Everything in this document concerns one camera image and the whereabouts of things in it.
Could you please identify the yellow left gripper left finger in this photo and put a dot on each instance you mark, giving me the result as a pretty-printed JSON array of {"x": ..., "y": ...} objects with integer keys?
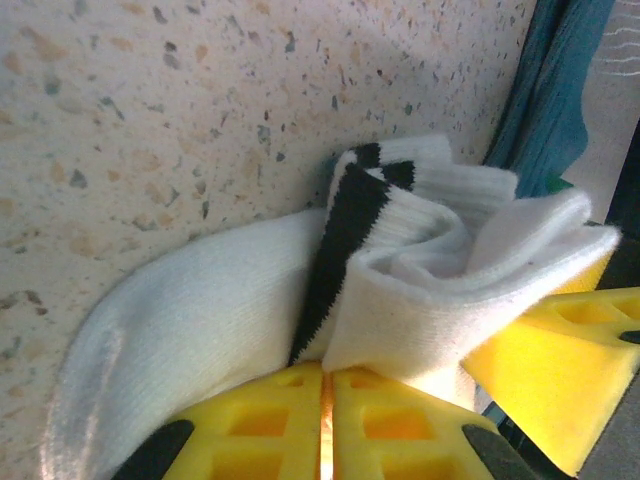
[{"x": 260, "y": 425}]

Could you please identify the grey sock with orange cuff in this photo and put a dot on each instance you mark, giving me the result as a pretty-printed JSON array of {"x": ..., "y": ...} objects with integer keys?
[{"x": 550, "y": 100}]

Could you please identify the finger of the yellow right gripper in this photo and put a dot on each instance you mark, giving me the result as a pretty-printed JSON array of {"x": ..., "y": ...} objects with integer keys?
[
  {"x": 595, "y": 277},
  {"x": 550, "y": 380}
]

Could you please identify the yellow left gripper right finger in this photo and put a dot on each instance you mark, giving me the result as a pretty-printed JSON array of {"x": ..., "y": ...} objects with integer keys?
[{"x": 400, "y": 430}]

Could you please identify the white sock with black stripes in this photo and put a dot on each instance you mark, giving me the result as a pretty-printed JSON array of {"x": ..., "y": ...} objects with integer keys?
[{"x": 200, "y": 300}]

